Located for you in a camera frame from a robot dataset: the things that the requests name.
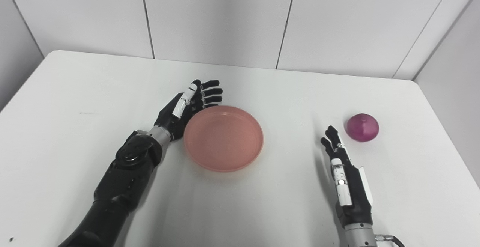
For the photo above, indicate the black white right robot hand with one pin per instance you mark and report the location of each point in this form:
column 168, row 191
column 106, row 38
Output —
column 354, row 194

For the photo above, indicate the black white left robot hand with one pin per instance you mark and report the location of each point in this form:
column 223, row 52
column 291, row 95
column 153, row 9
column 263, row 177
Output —
column 172, row 119

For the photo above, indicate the pink round plate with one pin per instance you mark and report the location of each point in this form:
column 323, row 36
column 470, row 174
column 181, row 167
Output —
column 223, row 138

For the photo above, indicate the purple red onion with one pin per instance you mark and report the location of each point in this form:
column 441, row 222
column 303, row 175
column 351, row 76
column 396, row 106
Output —
column 362, row 127

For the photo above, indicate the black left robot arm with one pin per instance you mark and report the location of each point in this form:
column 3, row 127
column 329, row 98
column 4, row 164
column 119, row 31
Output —
column 123, row 175

